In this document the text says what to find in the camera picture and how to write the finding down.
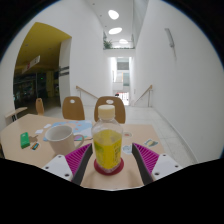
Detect green potted plant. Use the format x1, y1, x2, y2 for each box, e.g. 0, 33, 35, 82
103, 39, 114, 50

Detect beige ceramic mug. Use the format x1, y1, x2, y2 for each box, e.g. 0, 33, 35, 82
44, 124, 86, 156

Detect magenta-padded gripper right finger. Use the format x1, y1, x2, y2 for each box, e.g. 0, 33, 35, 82
131, 142, 184, 186

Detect round ceiling lights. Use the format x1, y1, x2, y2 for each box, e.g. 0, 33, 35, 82
107, 9, 129, 45

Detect flat round red coaster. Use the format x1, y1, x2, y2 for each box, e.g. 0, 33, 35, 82
93, 157, 125, 176

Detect small wooden side table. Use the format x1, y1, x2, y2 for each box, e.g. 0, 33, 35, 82
4, 106, 29, 123

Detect wooden chair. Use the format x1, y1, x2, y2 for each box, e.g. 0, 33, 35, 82
61, 96, 86, 121
93, 95, 127, 125
35, 97, 45, 116

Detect wooden stair handrail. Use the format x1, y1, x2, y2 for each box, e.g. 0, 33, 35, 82
133, 84, 154, 108
75, 85, 101, 100

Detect dark wall sign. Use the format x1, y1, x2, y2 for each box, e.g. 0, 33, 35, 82
58, 65, 70, 77

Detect small green box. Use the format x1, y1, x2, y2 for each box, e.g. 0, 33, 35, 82
20, 131, 31, 150

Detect hanging white sign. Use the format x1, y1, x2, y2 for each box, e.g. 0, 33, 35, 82
21, 55, 41, 74

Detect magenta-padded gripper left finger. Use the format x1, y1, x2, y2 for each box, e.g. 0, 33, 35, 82
41, 143, 94, 187

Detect yellow drink bottle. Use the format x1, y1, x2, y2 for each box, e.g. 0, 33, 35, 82
91, 104, 124, 171

